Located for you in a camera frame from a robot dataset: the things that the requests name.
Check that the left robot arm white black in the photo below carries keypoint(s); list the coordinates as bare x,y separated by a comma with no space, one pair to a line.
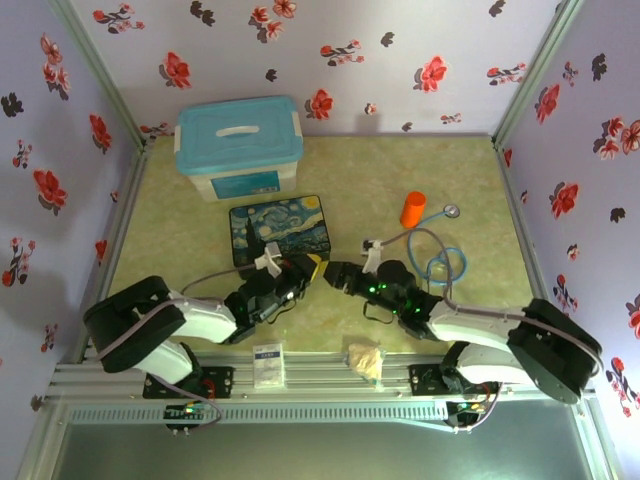
200,320

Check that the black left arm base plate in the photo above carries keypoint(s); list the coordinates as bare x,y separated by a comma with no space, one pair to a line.
220,381

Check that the blue tube stethoscope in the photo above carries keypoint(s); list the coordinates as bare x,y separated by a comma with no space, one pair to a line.
413,250

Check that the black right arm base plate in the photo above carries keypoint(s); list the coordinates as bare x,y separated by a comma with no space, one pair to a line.
425,378

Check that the small clear packet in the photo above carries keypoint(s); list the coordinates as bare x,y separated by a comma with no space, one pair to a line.
269,365

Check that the aluminium frame post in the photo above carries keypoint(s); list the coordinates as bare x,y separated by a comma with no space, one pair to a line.
540,75

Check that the aluminium mounting rail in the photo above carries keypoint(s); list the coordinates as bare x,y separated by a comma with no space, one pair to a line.
320,375

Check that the blue lidded plastic storage box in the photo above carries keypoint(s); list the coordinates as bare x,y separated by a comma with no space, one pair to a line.
237,137

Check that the crumpled beige wrapper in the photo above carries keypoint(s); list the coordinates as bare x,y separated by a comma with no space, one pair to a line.
367,361

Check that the orange cylinder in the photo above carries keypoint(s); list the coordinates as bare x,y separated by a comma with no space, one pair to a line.
412,210

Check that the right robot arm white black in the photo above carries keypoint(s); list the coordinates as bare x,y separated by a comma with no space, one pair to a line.
475,327

